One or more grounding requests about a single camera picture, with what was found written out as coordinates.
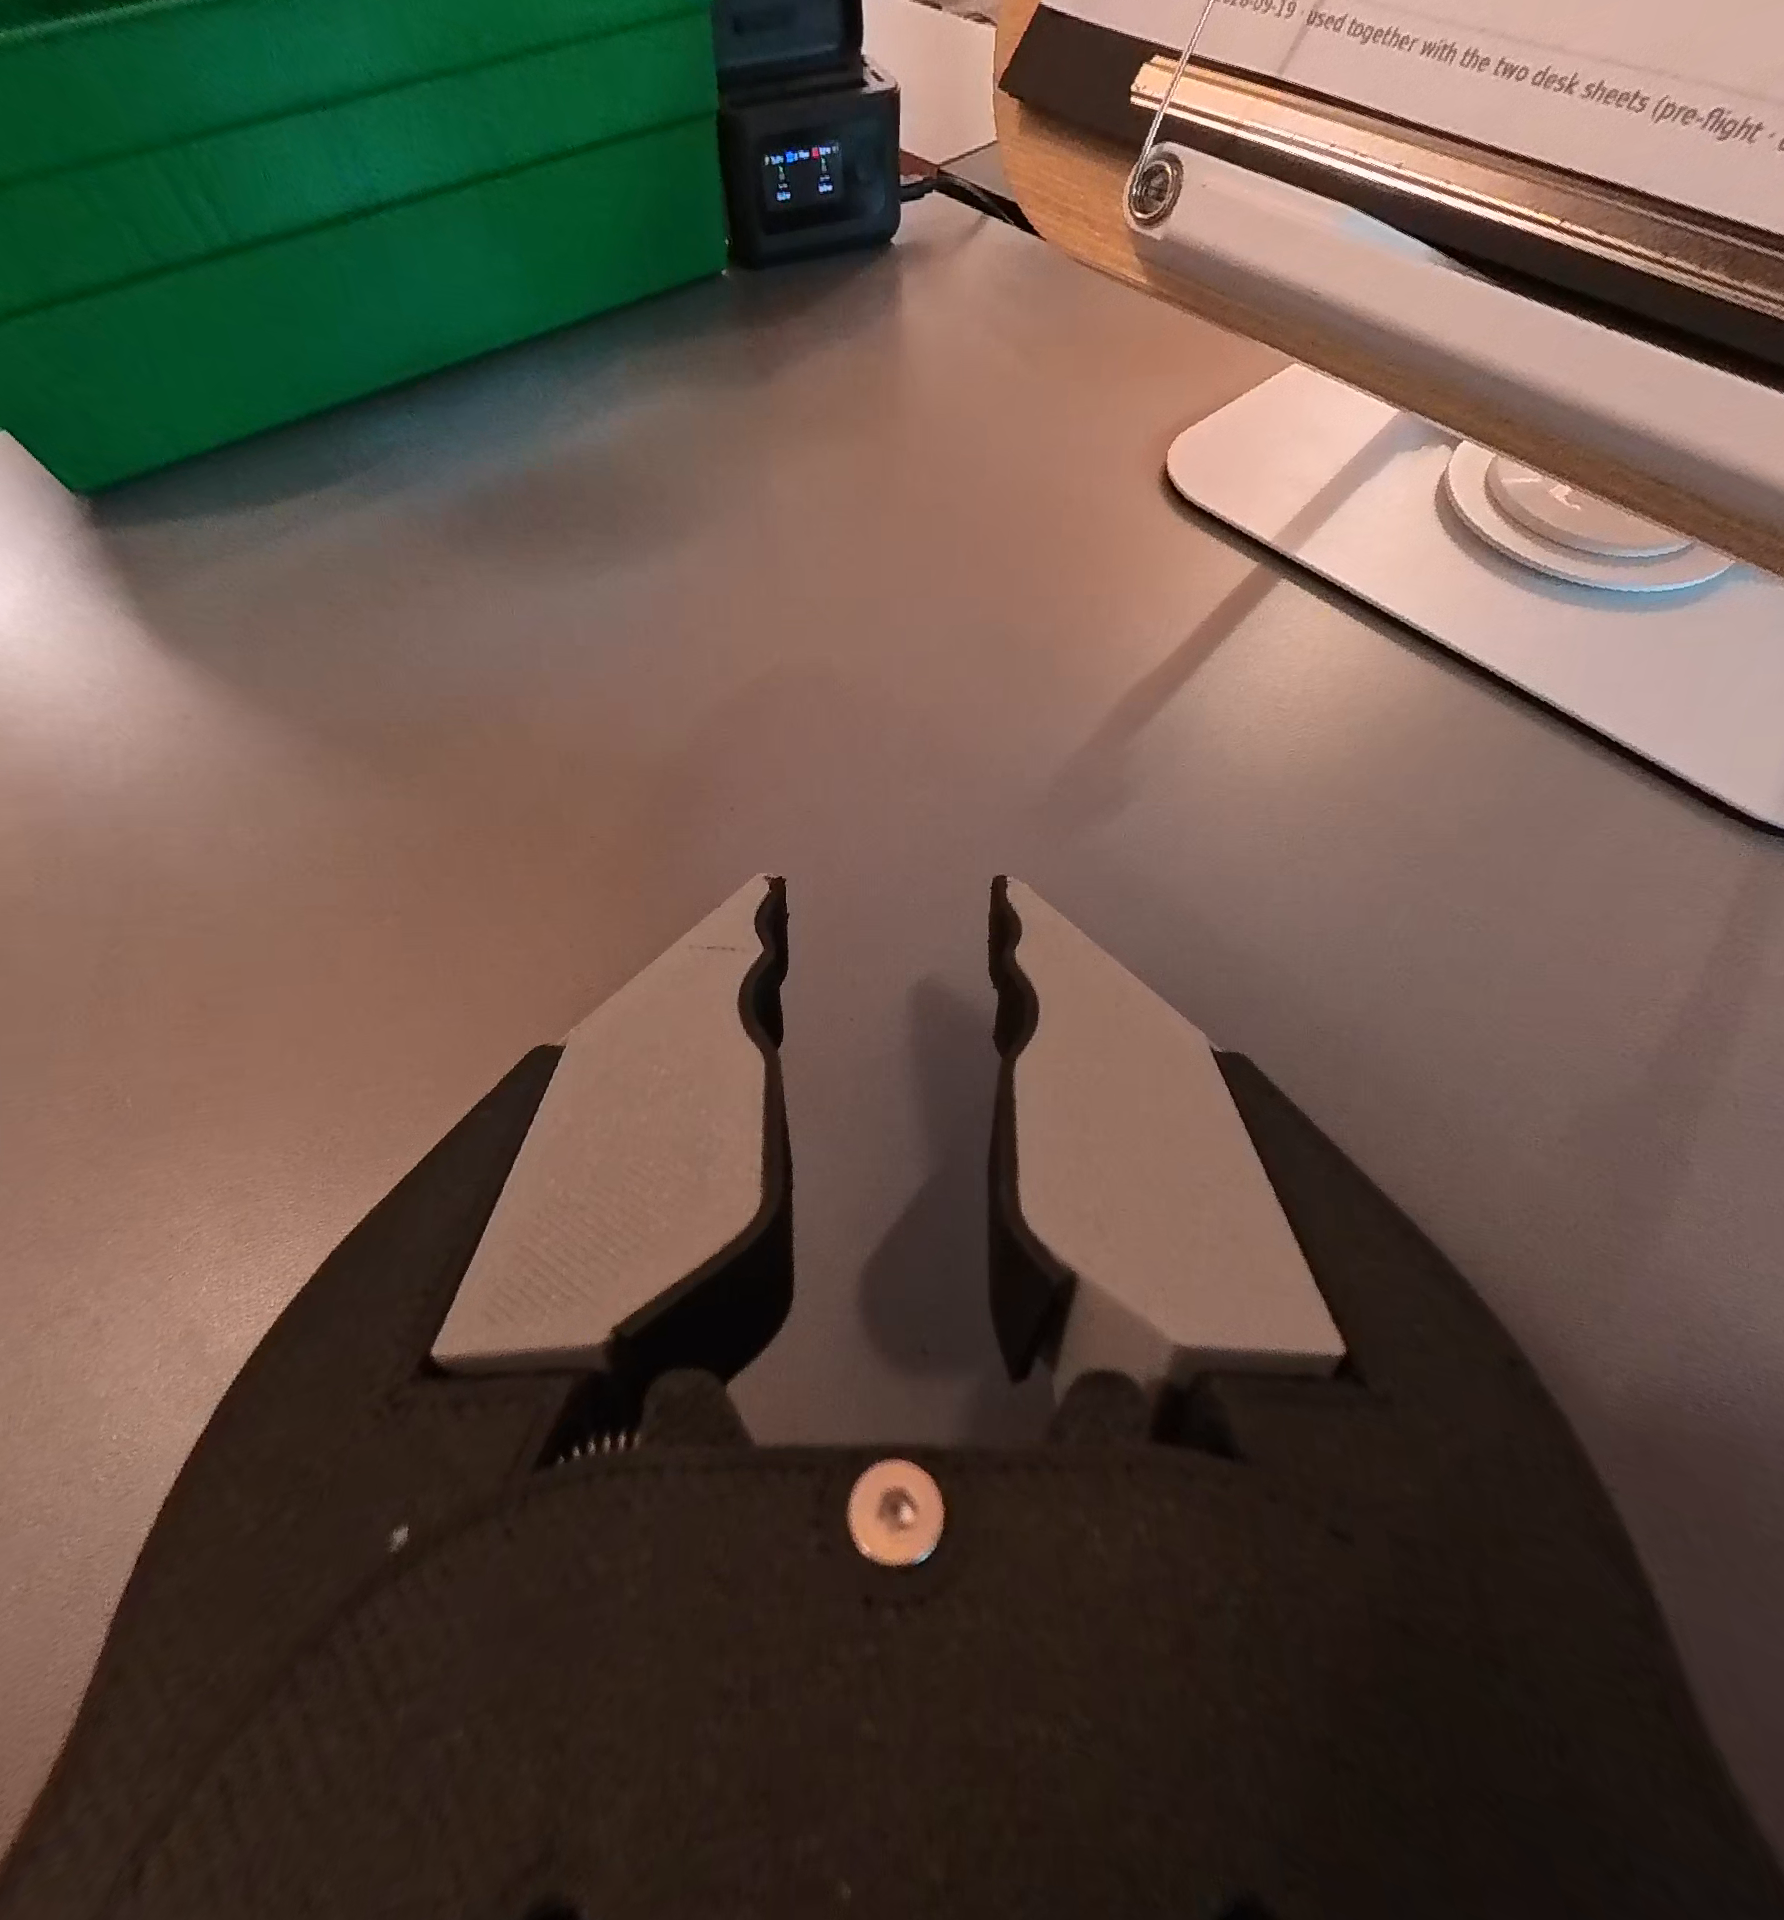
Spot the green plastic bin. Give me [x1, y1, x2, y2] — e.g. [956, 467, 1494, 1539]
[0, 0, 734, 493]

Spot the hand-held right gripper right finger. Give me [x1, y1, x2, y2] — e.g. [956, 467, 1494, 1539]
[987, 874, 1350, 1390]

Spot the thin dark cable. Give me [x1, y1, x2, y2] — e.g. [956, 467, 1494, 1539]
[899, 149, 1017, 215]

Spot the black device with small screen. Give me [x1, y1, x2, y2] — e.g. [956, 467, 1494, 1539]
[716, 0, 906, 270]

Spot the instruction sheet on wooden stand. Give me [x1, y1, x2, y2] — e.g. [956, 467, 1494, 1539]
[991, 0, 1784, 608]

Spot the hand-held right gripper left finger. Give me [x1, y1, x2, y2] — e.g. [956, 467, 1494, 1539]
[430, 874, 800, 1382]

